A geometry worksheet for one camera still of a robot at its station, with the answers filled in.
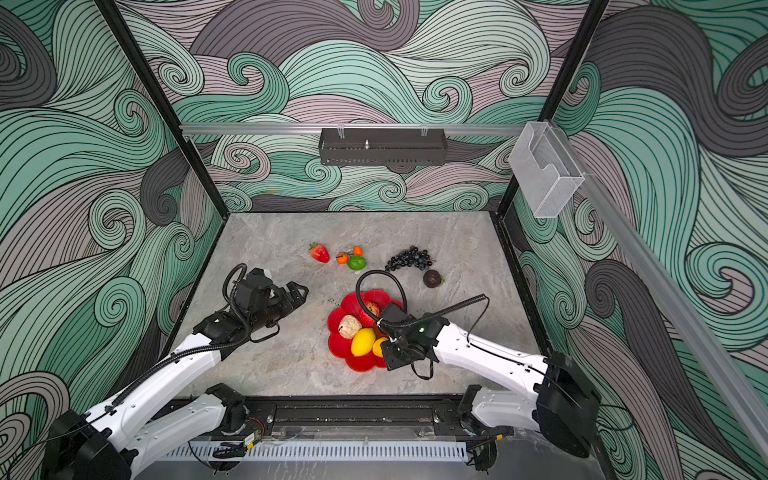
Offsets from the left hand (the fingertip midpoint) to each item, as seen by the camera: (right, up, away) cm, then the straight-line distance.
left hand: (300, 293), depth 81 cm
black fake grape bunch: (+33, +9, +22) cm, 41 cm away
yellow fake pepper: (+21, -15, 0) cm, 26 cm away
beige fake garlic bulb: (+13, -10, +2) cm, 17 cm away
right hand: (+25, -17, -3) cm, 30 cm away
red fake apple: (+20, -6, +7) cm, 22 cm away
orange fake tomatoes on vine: (+9, +8, +23) cm, 26 cm away
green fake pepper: (+14, +7, +20) cm, 25 cm away
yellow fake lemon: (+17, -14, +1) cm, 22 cm away
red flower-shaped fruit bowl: (+13, -6, +11) cm, 18 cm away
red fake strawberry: (+1, +10, +23) cm, 25 cm away
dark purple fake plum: (+39, +2, +15) cm, 42 cm away
